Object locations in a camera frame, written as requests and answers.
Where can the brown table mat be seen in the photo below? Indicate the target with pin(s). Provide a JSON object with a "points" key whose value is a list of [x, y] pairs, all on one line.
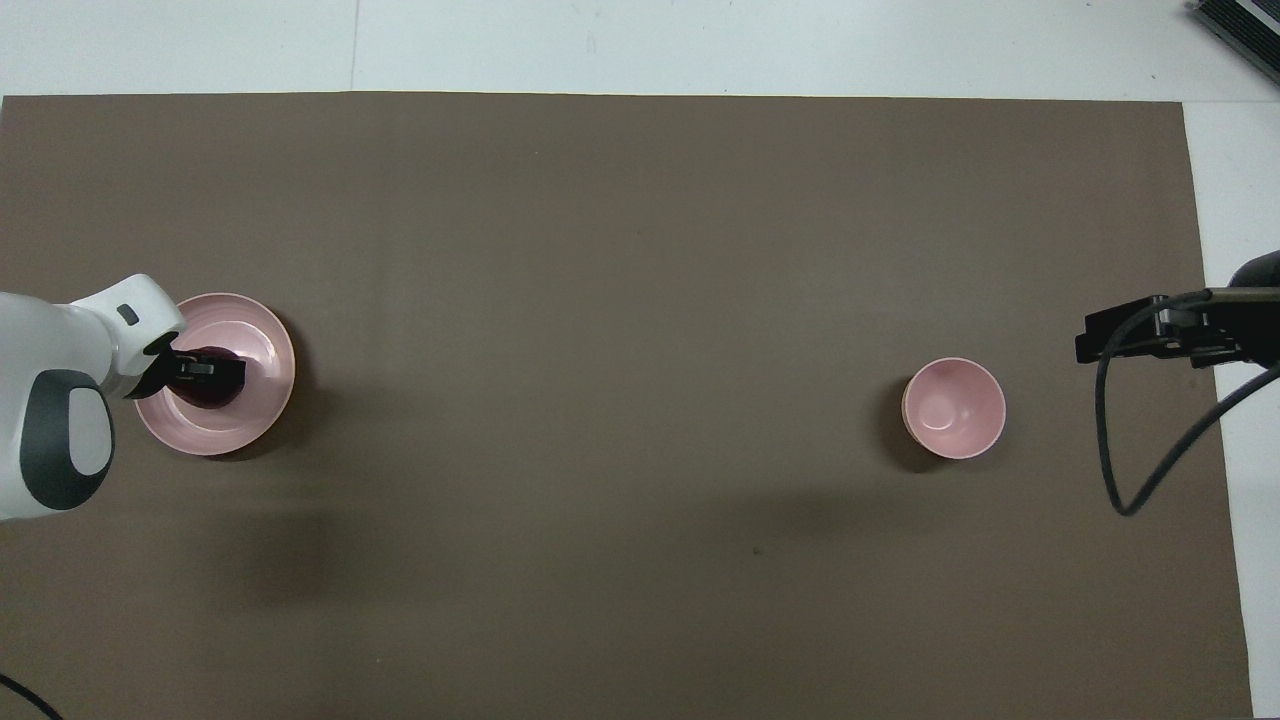
{"points": [[640, 300]]}

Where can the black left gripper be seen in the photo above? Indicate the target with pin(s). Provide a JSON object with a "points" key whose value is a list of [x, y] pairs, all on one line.
{"points": [[160, 372]]}

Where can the dark grey ribbed device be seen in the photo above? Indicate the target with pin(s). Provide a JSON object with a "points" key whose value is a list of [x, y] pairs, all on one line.
{"points": [[1245, 22]]}

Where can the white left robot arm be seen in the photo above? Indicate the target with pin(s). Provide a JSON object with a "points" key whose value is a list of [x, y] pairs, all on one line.
{"points": [[60, 400]]}

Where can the pink plate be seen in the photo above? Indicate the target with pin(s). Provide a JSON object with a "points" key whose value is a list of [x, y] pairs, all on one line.
{"points": [[260, 400]]}

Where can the dark red apple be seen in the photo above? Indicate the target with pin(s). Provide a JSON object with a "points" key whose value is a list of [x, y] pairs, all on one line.
{"points": [[212, 397]]}

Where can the pink bowl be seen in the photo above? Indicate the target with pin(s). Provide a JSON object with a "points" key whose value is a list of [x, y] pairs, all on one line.
{"points": [[955, 410]]}

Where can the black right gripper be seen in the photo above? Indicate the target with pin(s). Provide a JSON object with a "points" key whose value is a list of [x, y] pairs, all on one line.
{"points": [[1245, 325]]}

